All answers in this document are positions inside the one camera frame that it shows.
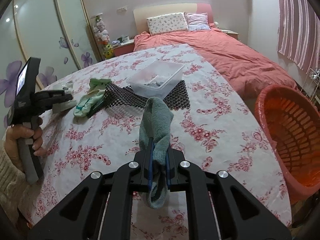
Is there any pink curtain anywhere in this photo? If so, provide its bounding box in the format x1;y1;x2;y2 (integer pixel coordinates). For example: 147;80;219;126
275;0;320;72

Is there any red duvet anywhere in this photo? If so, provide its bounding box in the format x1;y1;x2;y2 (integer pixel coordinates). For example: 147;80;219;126
134;23;298;98

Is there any pink striped pillow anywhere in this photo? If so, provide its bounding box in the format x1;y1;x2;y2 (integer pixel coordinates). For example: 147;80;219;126
184;12;210;32

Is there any grey green sock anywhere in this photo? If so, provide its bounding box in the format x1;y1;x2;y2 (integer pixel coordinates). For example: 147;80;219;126
139;97;174;209

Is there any pink nightstand with mug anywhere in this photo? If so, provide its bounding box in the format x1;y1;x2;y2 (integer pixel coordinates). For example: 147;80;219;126
111;42;135;57

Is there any beige pink bed headboard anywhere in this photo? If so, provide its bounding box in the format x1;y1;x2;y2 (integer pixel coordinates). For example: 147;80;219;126
133;3;214;34

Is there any orange plastic basket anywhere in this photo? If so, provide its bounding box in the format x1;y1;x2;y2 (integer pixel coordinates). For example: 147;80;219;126
254;84;320;204

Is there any flower print wardrobe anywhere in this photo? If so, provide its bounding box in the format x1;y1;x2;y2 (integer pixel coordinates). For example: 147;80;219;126
0;0;98;130

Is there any person's left forearm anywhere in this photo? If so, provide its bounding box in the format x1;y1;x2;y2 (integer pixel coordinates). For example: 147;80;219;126
0;137;33;228

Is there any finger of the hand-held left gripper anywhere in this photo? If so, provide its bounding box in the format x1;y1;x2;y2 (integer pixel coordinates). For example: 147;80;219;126
37;90;74;112

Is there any white wire rack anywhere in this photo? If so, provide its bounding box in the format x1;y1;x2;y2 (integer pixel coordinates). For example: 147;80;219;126
299;68;320;105

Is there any plush toy bunch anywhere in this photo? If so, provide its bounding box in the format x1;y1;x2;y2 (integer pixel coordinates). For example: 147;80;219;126
91;15;114;60

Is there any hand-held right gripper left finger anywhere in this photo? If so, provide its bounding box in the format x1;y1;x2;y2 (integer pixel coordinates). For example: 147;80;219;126
27;139;154;240

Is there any light green sock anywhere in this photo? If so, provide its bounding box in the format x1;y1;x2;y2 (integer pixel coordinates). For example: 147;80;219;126
73;78;112;117

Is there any floral tablecloth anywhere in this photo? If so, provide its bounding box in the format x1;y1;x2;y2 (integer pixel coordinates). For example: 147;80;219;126
17;44;293;240

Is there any white paper piece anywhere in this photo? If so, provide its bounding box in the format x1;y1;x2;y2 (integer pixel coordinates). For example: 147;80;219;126
51;99;77;114

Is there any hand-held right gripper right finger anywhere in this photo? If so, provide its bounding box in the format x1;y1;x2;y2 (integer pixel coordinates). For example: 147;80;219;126
165;148;292;240

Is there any clear plastic container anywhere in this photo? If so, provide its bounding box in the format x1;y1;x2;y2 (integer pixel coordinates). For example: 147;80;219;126
127;60;185;100

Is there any floral pillow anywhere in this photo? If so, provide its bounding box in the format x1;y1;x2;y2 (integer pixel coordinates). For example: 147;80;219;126
146;12;189;36

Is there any person's left hand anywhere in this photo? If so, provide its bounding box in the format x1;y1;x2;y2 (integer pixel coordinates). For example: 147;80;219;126
5;117;43;173

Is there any pink nightstand with books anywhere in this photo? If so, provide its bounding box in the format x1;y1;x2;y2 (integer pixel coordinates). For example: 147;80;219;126
220;29;239;40

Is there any black mesh mat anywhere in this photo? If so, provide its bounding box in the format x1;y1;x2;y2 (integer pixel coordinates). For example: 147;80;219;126
104;80;191;110

